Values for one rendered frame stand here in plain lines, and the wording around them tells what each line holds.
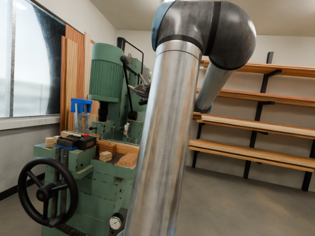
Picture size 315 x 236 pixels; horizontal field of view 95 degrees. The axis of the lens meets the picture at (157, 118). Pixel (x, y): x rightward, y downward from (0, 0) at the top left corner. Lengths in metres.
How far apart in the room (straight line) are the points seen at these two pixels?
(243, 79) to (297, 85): 0.89
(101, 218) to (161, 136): 0.73
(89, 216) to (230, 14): 1.01
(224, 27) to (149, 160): 0.32
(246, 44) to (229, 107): 2.76
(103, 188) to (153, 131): 0.61
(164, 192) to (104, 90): 0.67
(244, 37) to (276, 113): 3.09
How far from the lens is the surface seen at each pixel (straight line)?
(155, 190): 0.30
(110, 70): 0.87
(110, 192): 0.85
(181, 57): 0.33
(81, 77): 2.60
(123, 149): 0.91
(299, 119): 3.66
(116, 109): 1.00
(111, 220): 0.84
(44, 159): 0.74
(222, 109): 3.13
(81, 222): 1.04
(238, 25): 0.40
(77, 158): 0.76
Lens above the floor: 1.23
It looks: 6 degrees down
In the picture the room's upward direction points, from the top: 8 degrees clockwise
